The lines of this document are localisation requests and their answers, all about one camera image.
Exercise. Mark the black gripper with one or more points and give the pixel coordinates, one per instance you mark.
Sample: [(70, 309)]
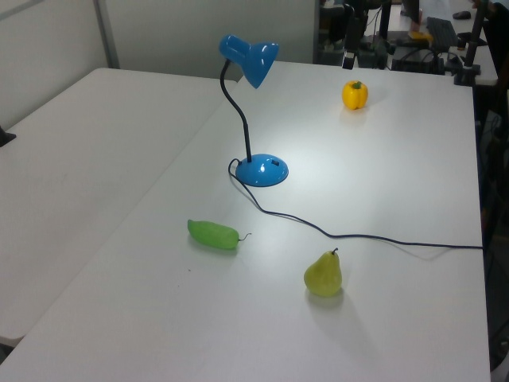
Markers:
[(353, 33)]

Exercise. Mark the blue desk lamp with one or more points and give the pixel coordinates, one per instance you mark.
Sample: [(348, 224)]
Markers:
[(259, 172)]

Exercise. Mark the yellow bell pepper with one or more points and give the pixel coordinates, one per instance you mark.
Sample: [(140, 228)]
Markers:
[(354, 97)]

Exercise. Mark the black monitor stand pole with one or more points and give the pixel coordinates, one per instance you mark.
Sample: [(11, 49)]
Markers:
[(385, 20)]

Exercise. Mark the black electronics box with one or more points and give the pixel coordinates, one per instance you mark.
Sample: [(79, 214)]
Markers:
[(415, 59)]

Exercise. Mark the yellow object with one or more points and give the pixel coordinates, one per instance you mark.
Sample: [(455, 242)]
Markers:
[(420, 36)]

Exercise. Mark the black keyboard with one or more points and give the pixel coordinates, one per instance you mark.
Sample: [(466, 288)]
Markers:
[(441, 32)]

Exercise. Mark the black table clamp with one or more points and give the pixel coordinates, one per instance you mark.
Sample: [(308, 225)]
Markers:
[(467, 75)]

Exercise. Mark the black computer mouse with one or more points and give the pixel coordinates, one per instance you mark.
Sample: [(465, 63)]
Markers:
[(461, 15)]

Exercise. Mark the green pear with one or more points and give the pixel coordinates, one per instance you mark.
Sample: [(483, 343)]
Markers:
[(324, 276)]

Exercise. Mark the green chili pepper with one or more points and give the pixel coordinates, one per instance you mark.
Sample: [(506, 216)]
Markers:
[(210, 234)]

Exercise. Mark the black camera stand pole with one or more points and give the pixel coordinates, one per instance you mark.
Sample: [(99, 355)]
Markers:
[(476, 32)]

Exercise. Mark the black bracket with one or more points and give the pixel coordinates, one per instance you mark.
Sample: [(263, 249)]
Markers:
[(5, 137)]

